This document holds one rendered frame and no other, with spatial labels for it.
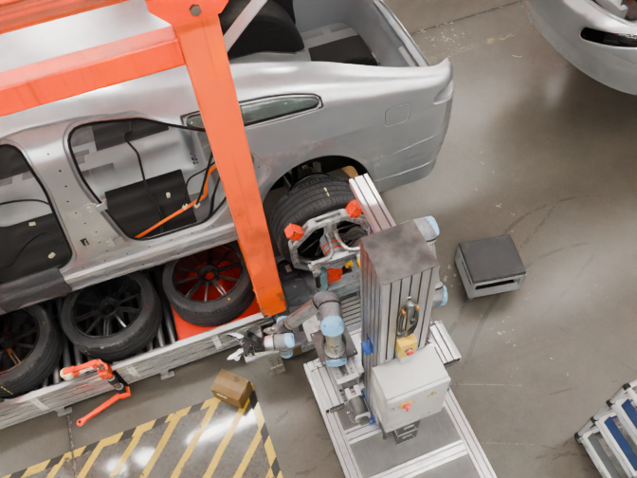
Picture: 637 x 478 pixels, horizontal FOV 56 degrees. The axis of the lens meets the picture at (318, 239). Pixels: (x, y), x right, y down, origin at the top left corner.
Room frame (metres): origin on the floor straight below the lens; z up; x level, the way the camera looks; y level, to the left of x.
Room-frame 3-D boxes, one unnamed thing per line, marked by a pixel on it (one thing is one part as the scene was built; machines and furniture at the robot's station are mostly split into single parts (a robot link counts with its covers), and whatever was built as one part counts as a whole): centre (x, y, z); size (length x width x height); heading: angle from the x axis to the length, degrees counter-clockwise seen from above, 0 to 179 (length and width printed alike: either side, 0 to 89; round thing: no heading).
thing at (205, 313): (2.32, 0.81, 0.39); 0.66 x 0.66 x 0.24
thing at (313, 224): (2.21, -0.07, 0.85); 0.54 x 0.07 x 0.54; 104
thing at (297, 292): (2.30, 0.24, 0.26); 0.42 x 0.18 x 0.35; 14
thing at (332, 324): (1.38, -0.02, 1.19); 0.15 x 0.12 x 0.55; 1
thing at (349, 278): (2.38, -0.03, 0.32); 0.40 x 0.30 x 0.28; 104
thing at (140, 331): (2.14, 1.51, 0.39); 0.66 x 0.66 x 0.24
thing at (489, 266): (2.27, -1.25, 0.17); 0.43 x 0.36 x 0.34; 95
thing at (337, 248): (2.14, -0.09, 0.85); 0.21 x 0.14 x 0.14; 14
